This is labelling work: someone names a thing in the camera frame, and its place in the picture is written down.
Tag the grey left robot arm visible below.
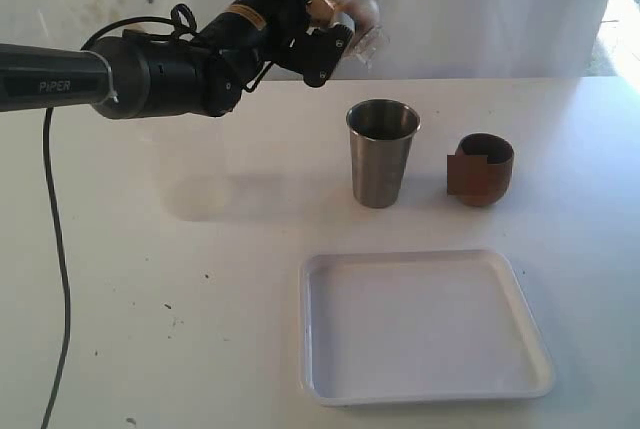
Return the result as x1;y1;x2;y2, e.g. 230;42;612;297
1;0;341;120

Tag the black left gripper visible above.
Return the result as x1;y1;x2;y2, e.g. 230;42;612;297
234;0;331;73

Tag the clear plastic dome lid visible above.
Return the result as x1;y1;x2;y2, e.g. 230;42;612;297
340;0;389;70

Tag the brown wooden bowl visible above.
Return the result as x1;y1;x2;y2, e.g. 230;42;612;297
446;133;515;207

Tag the stainless steel cup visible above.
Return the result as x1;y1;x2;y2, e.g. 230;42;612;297
346;99;421;209

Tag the white rectangular tray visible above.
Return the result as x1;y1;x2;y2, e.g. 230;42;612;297
299;249;555;406

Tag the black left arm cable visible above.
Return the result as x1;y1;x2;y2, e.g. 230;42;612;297
42;3;274;429

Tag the white left zip tie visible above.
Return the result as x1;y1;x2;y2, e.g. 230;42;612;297
96;54;119;104

